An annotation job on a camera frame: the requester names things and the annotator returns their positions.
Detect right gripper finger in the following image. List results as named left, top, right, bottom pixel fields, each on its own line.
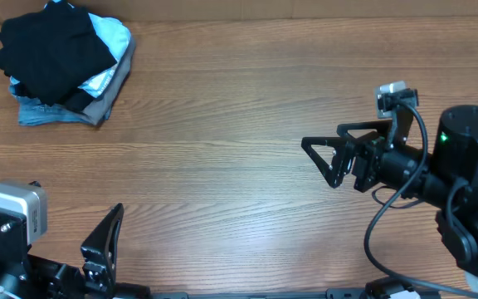
left=336, top=120, right=393, bottom=144
left=300, top=135, right=356, bottom=189

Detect black polo shirt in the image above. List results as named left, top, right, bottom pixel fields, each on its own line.
left=0, top=1, right=118, bottom=107

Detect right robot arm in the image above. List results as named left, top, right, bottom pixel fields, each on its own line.
left=301, top=103, right=478, bottom=298

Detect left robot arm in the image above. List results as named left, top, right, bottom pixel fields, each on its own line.
left=0, top=203, right=151, bottom=298

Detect grey folded garment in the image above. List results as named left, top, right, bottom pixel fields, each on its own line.
left=80, top=37, right=136, bottom=126

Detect blue denim folded jeans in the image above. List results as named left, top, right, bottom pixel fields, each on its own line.
left=9, top=78, right=116, bottom=126

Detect black folded garment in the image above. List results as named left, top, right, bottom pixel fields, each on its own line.
left=11, top=83, right=95, bottom=112

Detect light blue folded t-shirt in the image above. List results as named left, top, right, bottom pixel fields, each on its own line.
left=8, top=0, right=132, bottom=100

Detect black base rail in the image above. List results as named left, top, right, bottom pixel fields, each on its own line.
left=150, top=287, right=364, bottom=299

